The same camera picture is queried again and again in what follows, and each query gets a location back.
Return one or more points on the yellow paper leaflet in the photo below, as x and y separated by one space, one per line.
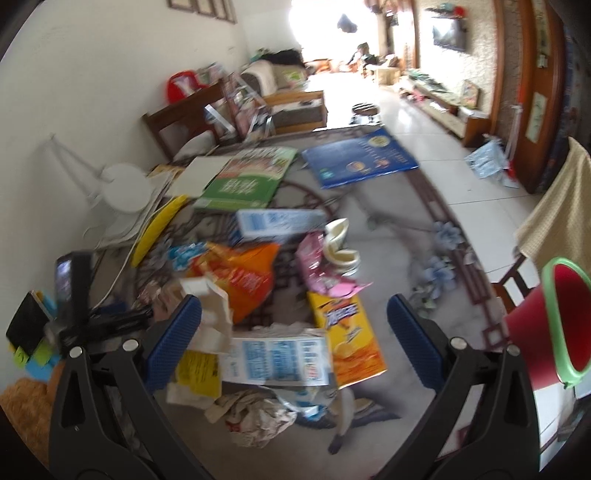
200 372

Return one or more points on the yellow chip box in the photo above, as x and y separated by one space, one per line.
355 351

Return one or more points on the wall mounted television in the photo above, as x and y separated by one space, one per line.
450 33

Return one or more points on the orange snack bag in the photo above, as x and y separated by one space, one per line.
245 274

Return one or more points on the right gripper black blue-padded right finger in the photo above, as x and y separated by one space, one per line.
502 441

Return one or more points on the beige checkered cloth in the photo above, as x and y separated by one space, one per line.
560 224

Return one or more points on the low tv cabinet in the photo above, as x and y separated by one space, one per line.
470 126

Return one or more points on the floral grey tablecloth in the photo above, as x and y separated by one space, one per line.
410 243

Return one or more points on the crushed paper cups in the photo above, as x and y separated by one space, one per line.
343 260

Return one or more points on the light blue plastic bag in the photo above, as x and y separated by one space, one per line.
490 162

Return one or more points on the pink snack wrapper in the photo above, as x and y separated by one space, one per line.
318 276

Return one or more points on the black phone holder clamp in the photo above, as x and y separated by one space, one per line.
77 324

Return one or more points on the round rolling stool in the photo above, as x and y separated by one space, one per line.
365 113

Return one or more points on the blue hardcover book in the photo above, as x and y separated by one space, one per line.
358 159

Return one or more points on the wooden sofa with cushions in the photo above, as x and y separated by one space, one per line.
281 80

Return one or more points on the dark wooden chair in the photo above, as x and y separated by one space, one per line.
174 125

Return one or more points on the brown plush toy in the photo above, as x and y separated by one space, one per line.
28 405

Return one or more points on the small blue white wrapper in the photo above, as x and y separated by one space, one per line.
180 257

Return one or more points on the magazine rack with books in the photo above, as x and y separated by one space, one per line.
241 116

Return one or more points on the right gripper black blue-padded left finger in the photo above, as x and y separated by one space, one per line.
86 441

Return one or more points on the blue white carton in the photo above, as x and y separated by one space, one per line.
278 360
276 225

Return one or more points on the red bin with green rim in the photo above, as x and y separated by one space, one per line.
551 326

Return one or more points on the white notebook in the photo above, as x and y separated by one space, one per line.
193 180

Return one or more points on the yellow plastic folder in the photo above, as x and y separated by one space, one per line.
155 226

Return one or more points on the red plastic bag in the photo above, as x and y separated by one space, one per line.
182 85

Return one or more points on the white paper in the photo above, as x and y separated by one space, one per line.
253 417

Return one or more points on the white desk lamp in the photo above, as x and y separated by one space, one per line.
117 194

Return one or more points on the torn beige paper bag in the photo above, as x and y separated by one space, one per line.
214 333

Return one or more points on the green cover book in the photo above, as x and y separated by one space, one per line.
248 180

